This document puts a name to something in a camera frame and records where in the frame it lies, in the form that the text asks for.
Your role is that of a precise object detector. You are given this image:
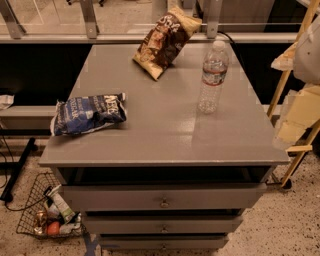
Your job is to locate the metal window railing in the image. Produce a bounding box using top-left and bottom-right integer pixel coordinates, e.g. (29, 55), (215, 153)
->
(0, 0), (302, 44)

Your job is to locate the white green tube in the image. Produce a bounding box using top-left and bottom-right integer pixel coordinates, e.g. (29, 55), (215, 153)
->
(48, 185), (75, 224)

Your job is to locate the blue chip bag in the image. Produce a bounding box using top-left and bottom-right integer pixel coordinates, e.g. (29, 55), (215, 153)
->
(50, 93), (127, 136)

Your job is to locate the orange round object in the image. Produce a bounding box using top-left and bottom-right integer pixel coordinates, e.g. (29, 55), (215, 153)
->
(47, 221), (60, 236)

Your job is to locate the middle grey drawer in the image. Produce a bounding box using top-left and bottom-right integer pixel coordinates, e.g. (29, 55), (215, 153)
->
(83, 216), (243, 234)

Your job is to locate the grey drawer cabinet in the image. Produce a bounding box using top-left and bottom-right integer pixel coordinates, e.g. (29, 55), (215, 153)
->
(40, 43), (288, 241)

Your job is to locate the black wire basket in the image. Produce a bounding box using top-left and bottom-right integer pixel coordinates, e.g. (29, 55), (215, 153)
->
(16, 173), (85, 239)

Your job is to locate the yellow foam padding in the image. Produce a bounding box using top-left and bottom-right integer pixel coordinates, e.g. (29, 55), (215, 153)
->
(273, 84), (320, 149)

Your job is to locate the black metal stand leg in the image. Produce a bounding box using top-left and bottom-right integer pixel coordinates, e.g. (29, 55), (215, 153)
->
(0, 138), (37, 202)

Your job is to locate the clear plastic water bottle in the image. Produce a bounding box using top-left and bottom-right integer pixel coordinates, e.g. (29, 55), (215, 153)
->
(198, 40), (229, 114)

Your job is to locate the brown yellow chip bag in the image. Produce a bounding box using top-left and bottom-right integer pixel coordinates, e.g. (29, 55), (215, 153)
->
(133, 6), (202, 80)

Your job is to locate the bottom grey drawer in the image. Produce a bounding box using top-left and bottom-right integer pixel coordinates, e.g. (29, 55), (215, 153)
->
(99, 236), (228, 250)

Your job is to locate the white cloth on ladder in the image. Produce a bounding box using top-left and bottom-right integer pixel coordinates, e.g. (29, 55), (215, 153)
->
(293, 16), (320, 85)

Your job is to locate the top grey drawer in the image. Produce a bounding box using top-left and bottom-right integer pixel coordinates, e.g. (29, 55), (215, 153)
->
(61, 183), (266, 211)

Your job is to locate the black cable on floor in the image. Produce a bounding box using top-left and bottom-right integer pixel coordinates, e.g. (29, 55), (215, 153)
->
(0, 126), (54, 212)

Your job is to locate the grey drawer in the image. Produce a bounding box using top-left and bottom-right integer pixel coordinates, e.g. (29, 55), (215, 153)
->
(99, 236), (228, 250)
(61, 183), (266, 211)
(83, 216), (243, 234)

